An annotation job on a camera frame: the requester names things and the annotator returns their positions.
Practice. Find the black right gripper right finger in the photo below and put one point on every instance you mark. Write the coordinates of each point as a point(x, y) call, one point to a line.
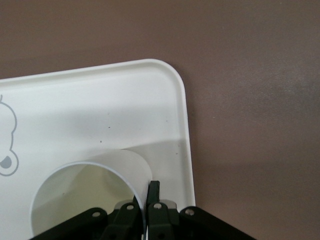
point(160, 225)

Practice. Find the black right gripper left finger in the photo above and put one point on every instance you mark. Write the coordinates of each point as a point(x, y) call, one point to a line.
point(120, 225)

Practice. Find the white IKEA cup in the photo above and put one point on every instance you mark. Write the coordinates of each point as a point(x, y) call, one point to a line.
point(82, 190)

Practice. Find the cream tray with bear print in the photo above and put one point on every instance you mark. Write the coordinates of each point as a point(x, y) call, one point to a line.
point(87, 112)

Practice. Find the brown table cover mat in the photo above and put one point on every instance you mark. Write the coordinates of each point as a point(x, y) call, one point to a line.
point(225, 50)

